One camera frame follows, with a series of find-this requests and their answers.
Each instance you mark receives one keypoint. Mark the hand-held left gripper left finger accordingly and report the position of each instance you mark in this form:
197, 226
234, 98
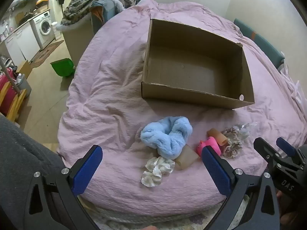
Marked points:
87, 170

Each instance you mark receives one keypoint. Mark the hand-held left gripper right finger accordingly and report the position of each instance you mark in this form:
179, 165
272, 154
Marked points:
215, 172

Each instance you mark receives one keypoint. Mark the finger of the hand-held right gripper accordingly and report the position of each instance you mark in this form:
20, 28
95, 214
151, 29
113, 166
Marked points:
265, 148
285, 146

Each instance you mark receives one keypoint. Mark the pink rubber duck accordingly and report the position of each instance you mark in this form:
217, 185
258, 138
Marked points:
210, 145

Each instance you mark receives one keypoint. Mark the clear plastic wrapper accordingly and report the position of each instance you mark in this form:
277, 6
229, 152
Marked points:
244, 128

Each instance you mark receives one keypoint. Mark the beige patterned scrunchie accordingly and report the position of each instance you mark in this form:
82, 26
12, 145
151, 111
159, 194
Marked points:
232, 141

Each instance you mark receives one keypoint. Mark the orange tan cylinder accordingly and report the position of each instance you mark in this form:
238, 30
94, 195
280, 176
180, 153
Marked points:
217, 135

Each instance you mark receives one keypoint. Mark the white ruffled scrunchie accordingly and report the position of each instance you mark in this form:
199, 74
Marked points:
157, 170

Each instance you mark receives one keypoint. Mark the light blue fluffy scrunchie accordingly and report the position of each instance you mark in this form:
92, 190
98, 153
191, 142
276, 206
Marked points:
165, 136

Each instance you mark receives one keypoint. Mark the person's right hand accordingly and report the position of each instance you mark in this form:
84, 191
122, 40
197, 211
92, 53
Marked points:
291, 215

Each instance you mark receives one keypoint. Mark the person's grey trousers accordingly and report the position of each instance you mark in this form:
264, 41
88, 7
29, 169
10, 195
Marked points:
21, 148

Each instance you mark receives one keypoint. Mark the pink bed cover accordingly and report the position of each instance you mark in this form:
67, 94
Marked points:
112, 95

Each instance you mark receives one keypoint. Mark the wooden chair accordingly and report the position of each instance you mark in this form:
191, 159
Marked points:
16, 104

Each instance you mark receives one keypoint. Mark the grey bin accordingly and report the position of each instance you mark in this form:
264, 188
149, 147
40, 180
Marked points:
24, 86

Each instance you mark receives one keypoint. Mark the pink suitcase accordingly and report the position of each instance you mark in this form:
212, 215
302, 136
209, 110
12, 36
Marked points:
6, 88

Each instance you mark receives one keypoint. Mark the brown patterned rug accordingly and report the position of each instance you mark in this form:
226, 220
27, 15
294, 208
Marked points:
46, 52

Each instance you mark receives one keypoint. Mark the white laundry basket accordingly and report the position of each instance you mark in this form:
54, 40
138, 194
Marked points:
76, 38

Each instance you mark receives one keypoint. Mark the white kitchen cabinet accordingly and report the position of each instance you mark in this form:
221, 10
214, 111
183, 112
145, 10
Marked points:
21, 42

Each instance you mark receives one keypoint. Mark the white washing machine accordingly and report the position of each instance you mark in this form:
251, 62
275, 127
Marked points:
44, 27

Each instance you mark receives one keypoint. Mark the teal cloth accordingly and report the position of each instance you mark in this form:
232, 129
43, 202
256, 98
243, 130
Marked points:
108, 10

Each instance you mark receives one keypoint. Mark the grey knit patterned blanket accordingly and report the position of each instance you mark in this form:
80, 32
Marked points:
96, 0

